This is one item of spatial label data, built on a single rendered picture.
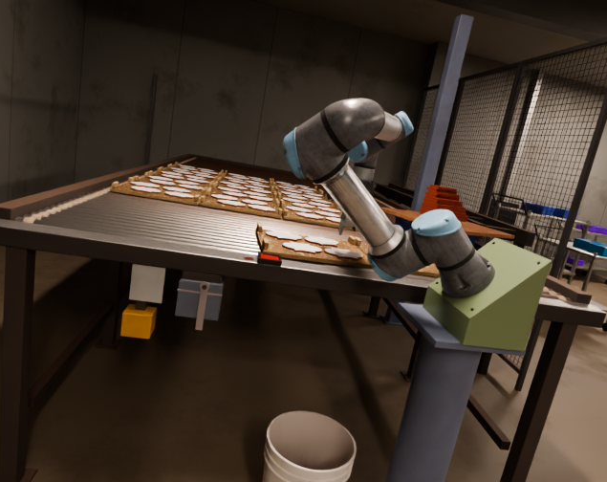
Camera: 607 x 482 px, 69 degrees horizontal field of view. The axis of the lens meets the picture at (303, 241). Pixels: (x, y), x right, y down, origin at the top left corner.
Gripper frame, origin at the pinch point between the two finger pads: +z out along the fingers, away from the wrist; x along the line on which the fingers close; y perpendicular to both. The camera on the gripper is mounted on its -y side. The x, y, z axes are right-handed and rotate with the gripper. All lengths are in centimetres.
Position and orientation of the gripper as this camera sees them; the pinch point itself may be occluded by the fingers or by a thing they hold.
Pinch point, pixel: (345, 232)
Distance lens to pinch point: 161.3
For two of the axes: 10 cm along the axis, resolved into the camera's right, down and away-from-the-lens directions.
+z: -1.7, 9.6, 2.1
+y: 8.8, 2.5, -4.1
